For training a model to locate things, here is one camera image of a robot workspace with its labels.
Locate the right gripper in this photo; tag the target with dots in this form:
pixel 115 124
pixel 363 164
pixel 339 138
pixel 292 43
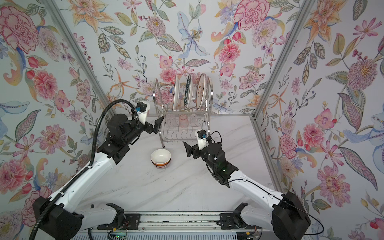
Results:
pixel 196 150

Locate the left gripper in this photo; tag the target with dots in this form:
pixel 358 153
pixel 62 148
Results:
pixel 148 127

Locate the orange bowl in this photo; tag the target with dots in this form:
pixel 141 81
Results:
pixel 161 156

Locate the red floral patterned bowl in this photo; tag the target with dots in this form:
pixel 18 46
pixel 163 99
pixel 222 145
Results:
pixel 161 166

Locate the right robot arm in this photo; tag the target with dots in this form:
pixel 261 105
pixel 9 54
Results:
pixel 284 214

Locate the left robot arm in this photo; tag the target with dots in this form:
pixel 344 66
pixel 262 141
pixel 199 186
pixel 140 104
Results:
pixel 59 216

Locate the chrome two-tier dish rack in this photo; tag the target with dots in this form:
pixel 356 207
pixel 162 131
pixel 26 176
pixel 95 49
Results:
pixel 163 99

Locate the clear glass left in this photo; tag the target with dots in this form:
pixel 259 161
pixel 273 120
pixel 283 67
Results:
pixel 171 120

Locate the clear glass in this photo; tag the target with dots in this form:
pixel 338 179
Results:
pixel 194 120
pixel 171 120

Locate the pink tinted glass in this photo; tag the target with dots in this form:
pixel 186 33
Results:
pixel 183 121

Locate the clear glass right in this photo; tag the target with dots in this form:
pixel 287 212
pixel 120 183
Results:
pixel 194 120

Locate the white plate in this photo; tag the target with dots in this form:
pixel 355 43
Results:
pixel 176 93

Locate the dark-rimmed lettered plate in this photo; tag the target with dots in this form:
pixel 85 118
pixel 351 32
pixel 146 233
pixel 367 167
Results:
pixel 188 92

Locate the orange patterned plate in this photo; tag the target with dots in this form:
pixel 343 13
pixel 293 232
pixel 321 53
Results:
pixel 201 91

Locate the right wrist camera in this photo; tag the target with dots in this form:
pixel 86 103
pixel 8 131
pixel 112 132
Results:
pixel 202 139

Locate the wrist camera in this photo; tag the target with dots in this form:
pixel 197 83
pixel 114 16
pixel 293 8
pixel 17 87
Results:
pixel 202 139
pixel 142 110

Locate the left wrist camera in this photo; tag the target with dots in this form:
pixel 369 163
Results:
pixel 142 110

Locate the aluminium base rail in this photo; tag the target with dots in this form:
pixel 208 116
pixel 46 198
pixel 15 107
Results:
pixel 202 221

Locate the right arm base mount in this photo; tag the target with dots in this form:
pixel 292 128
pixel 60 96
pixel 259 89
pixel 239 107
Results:
pixel 233 220

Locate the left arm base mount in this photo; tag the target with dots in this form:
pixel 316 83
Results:
pixel 122 220

